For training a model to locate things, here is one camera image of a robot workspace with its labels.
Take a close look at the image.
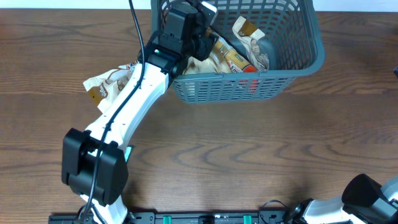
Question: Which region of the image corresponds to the grey plastic slotted basket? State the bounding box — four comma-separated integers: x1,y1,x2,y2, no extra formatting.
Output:
150,0,326,104

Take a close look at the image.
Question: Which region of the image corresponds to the cream snack pouch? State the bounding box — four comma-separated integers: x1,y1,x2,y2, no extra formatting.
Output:
83,62,137,113
232,16,270,72
183,50,231,75

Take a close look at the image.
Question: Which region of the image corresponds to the San Remo spaghetti packet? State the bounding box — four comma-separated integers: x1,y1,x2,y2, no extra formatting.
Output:
206,28,257,73

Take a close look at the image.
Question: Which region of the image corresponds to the teal flushable wipes packet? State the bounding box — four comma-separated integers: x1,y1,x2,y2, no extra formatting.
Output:
124,145,134,163

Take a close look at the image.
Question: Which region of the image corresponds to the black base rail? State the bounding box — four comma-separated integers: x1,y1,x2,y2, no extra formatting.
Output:
48,204,305,224

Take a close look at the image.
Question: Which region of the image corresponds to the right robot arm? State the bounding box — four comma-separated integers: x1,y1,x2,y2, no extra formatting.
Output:
284,174,397,224

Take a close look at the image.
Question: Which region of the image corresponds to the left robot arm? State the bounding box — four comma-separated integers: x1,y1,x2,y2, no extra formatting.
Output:
62,1,218,223

